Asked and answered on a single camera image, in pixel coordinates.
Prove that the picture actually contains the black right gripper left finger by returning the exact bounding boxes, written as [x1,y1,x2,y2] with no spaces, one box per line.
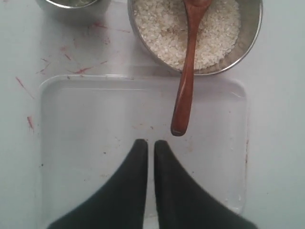
[48,139,148,229]

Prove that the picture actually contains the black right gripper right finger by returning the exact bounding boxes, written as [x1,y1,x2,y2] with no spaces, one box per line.
[154,140,257,229]

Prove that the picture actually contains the brown wooden spoon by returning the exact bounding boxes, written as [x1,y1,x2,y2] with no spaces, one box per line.
[171,0,212,136]

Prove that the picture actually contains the steel bowl with rice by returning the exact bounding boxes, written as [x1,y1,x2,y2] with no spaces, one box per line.
[127,0,263,75]

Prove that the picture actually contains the small steel cup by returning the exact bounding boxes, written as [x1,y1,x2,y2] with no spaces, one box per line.
[36,0,110,10]

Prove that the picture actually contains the white plastic tray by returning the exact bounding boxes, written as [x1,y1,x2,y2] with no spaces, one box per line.
[38,75,248,229]

